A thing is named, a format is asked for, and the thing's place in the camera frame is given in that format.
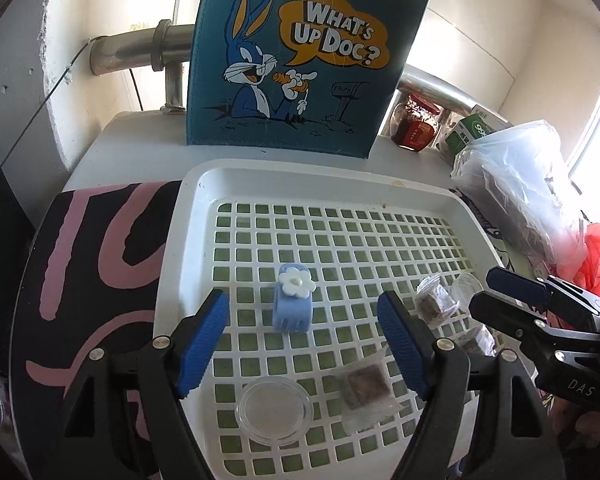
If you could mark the blue cartoon rabbit tote bag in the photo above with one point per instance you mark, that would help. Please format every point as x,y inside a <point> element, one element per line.
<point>305,110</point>

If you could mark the person's right hand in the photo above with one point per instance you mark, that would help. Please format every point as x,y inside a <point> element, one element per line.
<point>597,435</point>

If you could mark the brown candy packet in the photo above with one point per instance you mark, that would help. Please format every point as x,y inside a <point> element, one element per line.
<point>432,302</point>
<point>362,390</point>
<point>475,340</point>

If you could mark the clear plastic bag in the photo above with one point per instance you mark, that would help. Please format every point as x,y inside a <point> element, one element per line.
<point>520,185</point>

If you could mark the blue flower hair clip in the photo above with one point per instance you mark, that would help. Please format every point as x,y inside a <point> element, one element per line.
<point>292,310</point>

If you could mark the metal heating pipe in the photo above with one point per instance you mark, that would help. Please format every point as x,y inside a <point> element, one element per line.
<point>130,47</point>

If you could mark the pink and black printed tablecloth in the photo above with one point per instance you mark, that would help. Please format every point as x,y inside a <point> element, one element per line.
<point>95,270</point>

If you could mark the black water dispenser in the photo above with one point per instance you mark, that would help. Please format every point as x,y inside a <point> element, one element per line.
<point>5,240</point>

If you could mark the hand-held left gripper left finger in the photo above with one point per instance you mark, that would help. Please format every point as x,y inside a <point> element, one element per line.
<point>202,340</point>

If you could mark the white grid plastic tray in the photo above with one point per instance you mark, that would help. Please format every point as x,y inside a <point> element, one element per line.
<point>190,240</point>

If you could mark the glass jar with red lid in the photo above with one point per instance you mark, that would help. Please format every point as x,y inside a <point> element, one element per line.
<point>415,127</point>

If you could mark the clear round plastic container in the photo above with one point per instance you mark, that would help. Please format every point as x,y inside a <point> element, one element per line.
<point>272,410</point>
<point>467,286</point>

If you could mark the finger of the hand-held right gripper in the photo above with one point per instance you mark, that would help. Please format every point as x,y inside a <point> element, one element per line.
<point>500,312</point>
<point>515,287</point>

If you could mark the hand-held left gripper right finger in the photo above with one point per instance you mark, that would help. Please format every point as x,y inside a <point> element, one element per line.
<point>405,345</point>

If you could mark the green and white carton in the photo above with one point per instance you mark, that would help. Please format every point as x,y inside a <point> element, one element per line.
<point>472,130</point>

